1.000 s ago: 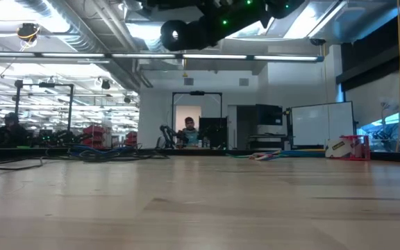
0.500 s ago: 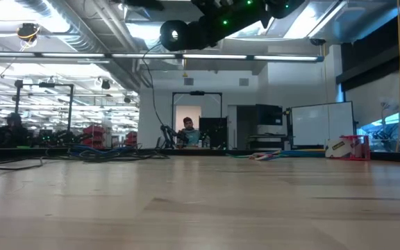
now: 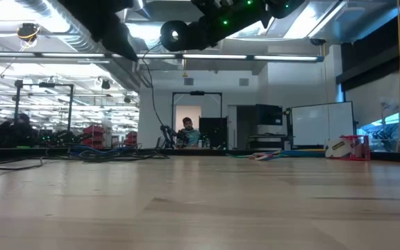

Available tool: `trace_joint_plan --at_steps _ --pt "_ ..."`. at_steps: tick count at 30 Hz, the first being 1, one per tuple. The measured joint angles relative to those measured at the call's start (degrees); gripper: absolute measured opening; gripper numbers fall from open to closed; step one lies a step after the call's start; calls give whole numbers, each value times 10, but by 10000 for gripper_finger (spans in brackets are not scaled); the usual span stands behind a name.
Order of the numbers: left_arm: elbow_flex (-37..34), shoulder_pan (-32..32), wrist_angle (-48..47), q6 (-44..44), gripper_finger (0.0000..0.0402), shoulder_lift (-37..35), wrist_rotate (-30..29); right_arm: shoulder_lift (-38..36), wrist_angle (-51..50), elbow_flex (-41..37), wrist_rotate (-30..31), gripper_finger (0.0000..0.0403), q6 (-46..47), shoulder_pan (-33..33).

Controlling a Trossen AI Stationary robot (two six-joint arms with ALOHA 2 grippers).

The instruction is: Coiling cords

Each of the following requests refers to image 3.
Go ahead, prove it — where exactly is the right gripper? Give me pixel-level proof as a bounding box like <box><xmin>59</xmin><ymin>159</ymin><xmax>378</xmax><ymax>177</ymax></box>
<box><xmin>185</xmin><ymin>0</ymin><xmax>274</xmax><ymax>52</ymax></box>

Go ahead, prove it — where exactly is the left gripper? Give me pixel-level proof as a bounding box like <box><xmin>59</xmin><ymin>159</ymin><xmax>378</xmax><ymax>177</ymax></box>
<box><xmin>59</xmin><ymin>0</ymin><xmax>141</xmax><ymax>63</ymax></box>

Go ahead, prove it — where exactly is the black plastic spool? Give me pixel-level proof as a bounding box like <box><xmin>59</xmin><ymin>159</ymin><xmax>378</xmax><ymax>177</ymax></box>
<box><xmin>160</xmin><ymin>19</ymin><xmax>190</xmax><ymax>52</ymax></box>

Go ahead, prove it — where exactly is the long black cord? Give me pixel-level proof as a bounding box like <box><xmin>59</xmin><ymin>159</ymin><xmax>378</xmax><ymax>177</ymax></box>
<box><xmin>0</xmin><ymin>41</ymin><xmax>170</xmax><ymax>172</ymax></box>

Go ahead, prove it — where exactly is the long ceiling light bar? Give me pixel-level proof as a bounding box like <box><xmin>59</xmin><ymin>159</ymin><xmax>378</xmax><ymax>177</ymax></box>
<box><xmin>0</xmin><ymin>51</ymin><xmax>325</xmax><ymax>64</ymax></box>

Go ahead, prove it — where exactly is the person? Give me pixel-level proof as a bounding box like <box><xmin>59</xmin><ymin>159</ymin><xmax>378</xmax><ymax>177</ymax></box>
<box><xmin>9</xmin><ymin>112</ymin><xmax>37</xmax><ymax>147</ymax></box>
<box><xmin>178</xmin><ymin>117</ymin><xmax>203</xmax><ymax>148</ymax></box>

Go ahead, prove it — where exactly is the black equipment cart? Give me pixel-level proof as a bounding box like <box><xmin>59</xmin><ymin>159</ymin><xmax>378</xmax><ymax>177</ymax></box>
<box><xmin>248</xmin><ymin>103</ymin><xmax>290</xmax><ymax>150</ymax></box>

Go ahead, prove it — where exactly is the white whiteboard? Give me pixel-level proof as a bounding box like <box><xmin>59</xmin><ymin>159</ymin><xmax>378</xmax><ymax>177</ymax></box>
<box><xmin>291</xmin><ymin>101</ymin><xmax>356</xmax><ymax>147</ymax></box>

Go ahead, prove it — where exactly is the red tape dispenser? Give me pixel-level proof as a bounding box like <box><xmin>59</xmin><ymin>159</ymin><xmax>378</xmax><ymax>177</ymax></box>
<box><xmin>324</xmin><ymin>135</ymin><xmax>372</xmax><ymax>161</ymax></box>

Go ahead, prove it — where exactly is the silver ventilation duct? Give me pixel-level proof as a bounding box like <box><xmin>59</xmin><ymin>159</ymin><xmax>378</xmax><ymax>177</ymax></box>
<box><xmin>14</xmin><ymin>0</ymin><xmax>154</xmax><ymax>90</ymax></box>

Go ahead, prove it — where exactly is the black gantry frame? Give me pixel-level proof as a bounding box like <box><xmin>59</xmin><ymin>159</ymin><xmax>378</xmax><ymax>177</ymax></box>
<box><xmin>10</xmin><ymin>78</ymin><xmax>76</xmax><ymax>145</ymax></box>
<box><xmin>170</xmin><ymin>90</ymin><xmax>224</xmax><ymax>150</ymax></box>

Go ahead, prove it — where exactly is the ceiling cord reel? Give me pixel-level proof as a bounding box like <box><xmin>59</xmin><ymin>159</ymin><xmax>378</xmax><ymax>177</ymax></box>
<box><xmin>15</xmin><ymin>22</ymin><xmax>42</xmax><ymax>44</ymax></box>

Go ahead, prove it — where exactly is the thin blue data cable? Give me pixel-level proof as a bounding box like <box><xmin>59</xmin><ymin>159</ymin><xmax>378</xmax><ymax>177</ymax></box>
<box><xmin>66</xmin><ymin>144</ymin><xmax>142</xmax><ymax>159</ymax></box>

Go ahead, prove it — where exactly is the green cable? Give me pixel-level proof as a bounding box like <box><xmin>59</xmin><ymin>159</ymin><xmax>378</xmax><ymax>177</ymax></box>
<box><xmin>226</xmin><ymin>152</ymin><xmax>256</xmax><ymax>161</ymax></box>

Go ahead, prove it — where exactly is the red cable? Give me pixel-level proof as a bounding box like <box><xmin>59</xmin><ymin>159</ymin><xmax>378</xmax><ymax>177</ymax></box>
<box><xmin>250</xmin><ymin>151</ymin><xmax>281</xmax><ymax>161</ymax></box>

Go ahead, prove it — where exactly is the colourful cable bundle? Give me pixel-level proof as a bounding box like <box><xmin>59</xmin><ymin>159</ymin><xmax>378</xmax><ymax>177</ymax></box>
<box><xmin>262</xmin><ymin>148</ymin><xmax>326</xmax><ymax>157</ymax></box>

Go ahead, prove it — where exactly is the hanging yellow cord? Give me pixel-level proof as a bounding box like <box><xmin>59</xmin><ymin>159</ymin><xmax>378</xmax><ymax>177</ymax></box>
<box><xmin>395</xmin><ymin>0</ymin><xmax>400</xmax><ymax>153</ymax></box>

